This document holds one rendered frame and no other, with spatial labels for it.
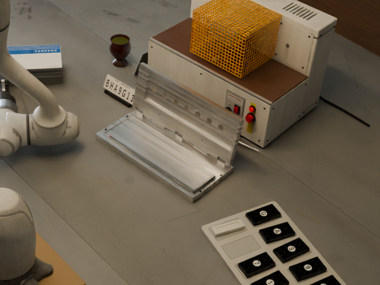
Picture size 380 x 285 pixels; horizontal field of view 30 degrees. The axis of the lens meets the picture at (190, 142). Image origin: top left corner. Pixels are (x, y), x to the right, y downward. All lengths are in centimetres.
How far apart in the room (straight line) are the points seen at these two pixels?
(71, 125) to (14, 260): 60
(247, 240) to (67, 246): 53
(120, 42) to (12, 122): 64
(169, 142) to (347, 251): 69
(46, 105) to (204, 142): 53
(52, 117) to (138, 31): 87
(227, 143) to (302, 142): 34
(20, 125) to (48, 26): 83
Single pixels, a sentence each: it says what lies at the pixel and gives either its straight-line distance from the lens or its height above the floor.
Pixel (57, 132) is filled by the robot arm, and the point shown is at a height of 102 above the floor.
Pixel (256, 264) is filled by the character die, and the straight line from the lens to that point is 206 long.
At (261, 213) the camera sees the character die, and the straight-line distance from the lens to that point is 220.
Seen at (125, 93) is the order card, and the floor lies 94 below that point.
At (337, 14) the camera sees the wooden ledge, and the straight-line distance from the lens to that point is 332.
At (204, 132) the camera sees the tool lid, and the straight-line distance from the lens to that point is 234.
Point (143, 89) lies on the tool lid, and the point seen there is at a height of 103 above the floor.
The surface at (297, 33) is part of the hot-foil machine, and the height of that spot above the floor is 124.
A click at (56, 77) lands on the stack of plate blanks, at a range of 269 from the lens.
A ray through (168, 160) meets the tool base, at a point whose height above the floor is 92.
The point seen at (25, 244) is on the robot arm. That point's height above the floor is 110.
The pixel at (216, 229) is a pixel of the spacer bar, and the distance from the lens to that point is 214.
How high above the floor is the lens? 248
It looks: 40 degrees down
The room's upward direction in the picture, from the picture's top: 5 degrees clockwise
